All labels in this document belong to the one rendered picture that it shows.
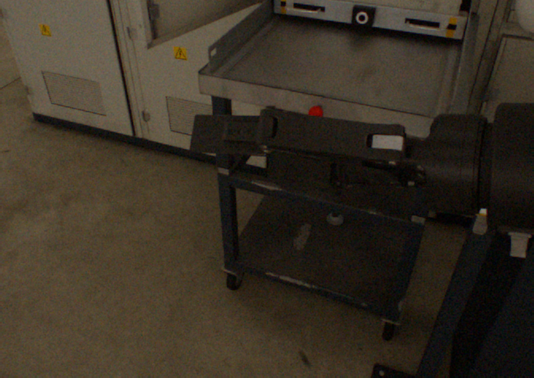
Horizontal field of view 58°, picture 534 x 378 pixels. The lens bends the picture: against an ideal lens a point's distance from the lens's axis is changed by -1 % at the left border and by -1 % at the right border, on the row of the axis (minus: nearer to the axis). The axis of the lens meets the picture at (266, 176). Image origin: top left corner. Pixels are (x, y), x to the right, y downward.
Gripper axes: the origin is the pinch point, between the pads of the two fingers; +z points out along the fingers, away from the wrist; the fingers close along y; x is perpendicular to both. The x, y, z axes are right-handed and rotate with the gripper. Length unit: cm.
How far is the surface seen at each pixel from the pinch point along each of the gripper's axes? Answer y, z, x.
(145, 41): 55, 69, 38
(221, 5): 79, 64, 59
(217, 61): 56, 46, 32
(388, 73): 75, 9, 34
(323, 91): 61, 19, 26
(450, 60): 86, -4, 42
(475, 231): 59, -15, -2
